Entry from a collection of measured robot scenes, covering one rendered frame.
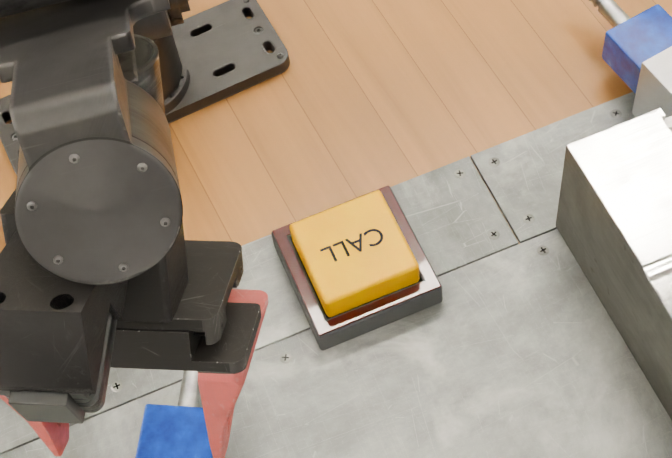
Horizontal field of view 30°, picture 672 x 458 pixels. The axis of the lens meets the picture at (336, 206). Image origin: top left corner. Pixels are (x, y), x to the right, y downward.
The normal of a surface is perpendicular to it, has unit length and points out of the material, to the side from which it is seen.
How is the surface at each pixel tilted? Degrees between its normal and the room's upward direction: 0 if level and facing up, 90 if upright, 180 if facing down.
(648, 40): 0
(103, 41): 29
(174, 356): 60
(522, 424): 0
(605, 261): 90
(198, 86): 0
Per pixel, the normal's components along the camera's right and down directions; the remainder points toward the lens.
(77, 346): -0.11, 0.47
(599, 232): -0.92, 0.36
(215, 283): -0.04, -0.88
